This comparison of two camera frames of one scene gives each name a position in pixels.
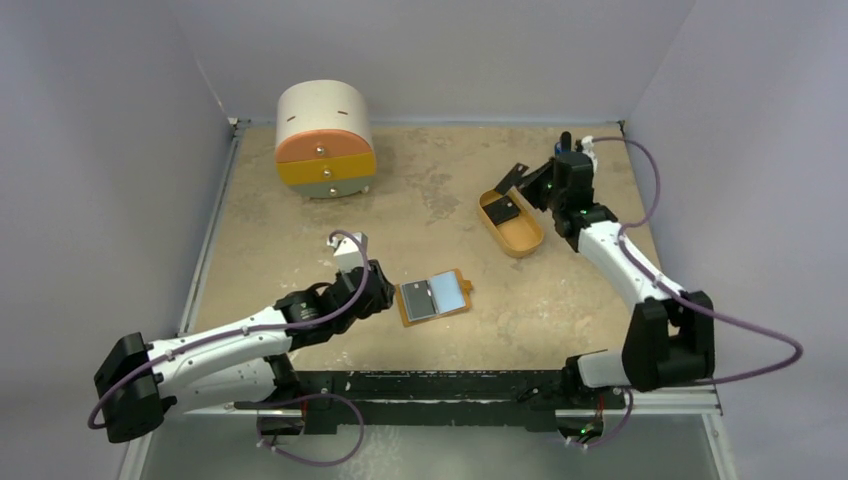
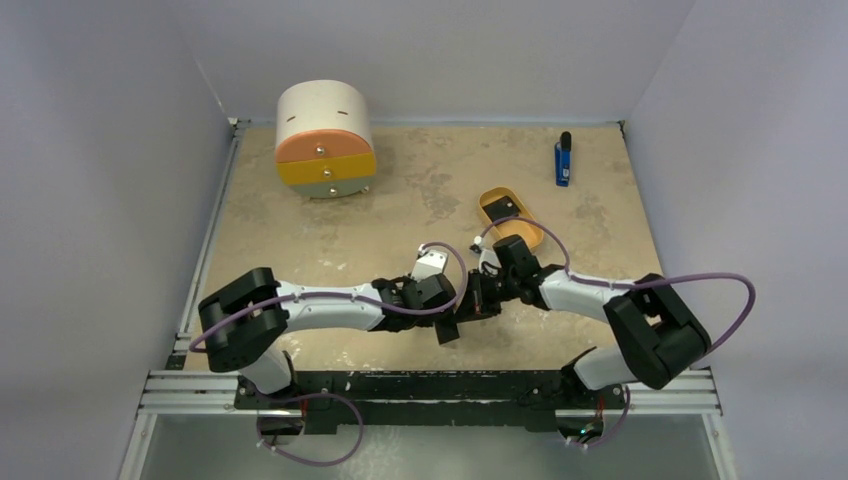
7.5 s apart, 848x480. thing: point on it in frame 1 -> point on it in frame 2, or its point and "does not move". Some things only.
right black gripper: x=542 y=180 -> x=489 y=289
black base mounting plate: x=436 y=401 does not move
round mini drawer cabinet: x=324 y=145 does not move
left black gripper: x=383 y=299 -> x=425 y=321
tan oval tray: x=520 y=236 does not move
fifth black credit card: x=501 y=210 does not move
